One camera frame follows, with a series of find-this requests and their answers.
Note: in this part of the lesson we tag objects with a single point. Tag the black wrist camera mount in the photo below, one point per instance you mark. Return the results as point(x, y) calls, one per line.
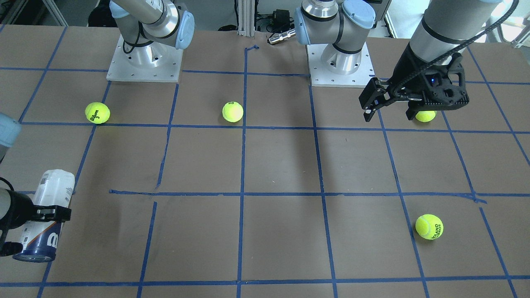
point(442, 87)

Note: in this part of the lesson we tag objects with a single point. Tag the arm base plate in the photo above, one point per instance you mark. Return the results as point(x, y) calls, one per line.
point(152, 63)
point(331, 68)

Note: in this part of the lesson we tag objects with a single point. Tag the Wilson tennis ball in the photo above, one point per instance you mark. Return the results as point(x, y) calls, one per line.
point(97, 113)

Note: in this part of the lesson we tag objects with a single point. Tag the tennis ball near left gripper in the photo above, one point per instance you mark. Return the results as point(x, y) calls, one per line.
point(426, 116)

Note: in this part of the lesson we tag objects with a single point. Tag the tennis ball Roland Garros corner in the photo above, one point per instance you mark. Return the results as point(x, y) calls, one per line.
point(232, 111)

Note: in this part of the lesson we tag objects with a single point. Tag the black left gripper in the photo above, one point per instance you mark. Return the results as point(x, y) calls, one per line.
point(405, 70)

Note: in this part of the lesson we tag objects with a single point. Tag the aluminium frame post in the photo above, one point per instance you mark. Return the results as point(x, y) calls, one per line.
point(245, 14)

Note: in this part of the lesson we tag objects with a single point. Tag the tennis ball Roland Garros centre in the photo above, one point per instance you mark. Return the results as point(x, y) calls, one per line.
point(429, 226)

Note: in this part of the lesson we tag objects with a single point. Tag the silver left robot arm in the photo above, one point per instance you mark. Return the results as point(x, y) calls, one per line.
point(446, 28)

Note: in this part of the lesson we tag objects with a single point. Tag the white blue tennis ball can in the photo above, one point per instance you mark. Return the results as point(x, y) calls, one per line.
point(41, 233)

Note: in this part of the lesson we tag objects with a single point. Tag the silver metal cylinder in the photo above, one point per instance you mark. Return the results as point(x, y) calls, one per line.
point(276, 38)

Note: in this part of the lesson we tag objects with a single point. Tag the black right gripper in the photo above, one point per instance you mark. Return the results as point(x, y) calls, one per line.
point(17, 210)

